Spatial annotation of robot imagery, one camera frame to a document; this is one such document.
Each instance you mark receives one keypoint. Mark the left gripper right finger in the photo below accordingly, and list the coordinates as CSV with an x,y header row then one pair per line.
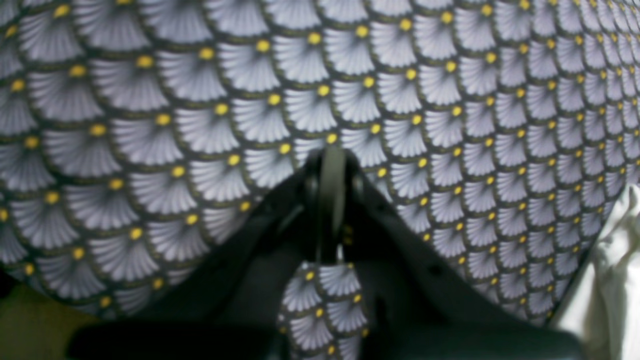
x,y
421,307

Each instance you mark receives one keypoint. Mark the white printed T-shirt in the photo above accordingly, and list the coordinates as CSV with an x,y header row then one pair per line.
x,y
601,307

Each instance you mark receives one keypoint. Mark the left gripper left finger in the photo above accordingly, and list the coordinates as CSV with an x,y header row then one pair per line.
x,y
228,307

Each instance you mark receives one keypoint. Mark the patterned grey tablecloth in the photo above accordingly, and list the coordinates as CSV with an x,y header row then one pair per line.
x,y
138,135

